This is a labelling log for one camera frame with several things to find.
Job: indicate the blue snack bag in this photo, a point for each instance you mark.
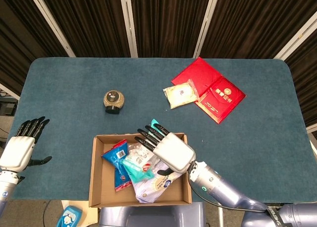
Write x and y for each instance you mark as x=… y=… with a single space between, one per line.
x=117 y=160

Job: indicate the blue felt table cover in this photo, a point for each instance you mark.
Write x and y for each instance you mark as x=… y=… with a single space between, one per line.
x=148 y=83

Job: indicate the blue handheld pendant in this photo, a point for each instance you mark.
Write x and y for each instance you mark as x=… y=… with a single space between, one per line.
x=69 y=215

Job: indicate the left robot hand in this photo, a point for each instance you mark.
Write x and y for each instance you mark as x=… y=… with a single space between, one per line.
x=16 y=153

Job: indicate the plain red envelope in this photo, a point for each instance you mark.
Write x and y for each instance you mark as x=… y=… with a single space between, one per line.
x=198 y=72

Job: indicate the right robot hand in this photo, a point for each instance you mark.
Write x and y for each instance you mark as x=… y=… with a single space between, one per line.
x=174 y=152

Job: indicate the round glass jar black lid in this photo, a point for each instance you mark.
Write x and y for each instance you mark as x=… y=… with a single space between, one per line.
x=114 y=99

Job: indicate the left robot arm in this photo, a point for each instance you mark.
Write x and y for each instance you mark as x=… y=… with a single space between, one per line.
x=6 y=187

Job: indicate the beige powder packet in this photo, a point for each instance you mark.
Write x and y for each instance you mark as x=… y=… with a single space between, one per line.
x=180 y=94

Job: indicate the cardboard box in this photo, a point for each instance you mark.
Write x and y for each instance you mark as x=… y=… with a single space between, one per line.
x=104 y=185

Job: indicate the white tissue pack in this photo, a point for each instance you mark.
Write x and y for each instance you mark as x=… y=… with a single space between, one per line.
x=153 y=189

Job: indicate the white table leg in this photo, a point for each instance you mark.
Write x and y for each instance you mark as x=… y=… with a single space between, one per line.
x=221 y=215

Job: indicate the red gift box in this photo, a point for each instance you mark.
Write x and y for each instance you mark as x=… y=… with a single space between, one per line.
x=220 y=100

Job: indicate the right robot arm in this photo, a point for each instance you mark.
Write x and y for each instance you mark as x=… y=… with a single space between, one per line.
x=223 y=187

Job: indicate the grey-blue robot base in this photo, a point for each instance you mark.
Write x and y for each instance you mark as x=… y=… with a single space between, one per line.
x=153 y=215

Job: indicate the teal wet wipes pack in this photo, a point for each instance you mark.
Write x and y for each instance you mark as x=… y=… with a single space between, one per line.
x=138 y=170

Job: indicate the dark brown pleated curtain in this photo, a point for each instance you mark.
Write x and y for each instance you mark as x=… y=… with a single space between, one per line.
x=168 y=18

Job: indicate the white partition frame post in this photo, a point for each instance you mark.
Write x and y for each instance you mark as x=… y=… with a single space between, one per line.
x=52 y=23
x=128 y=23
x=297 y=35
x=205 y=23

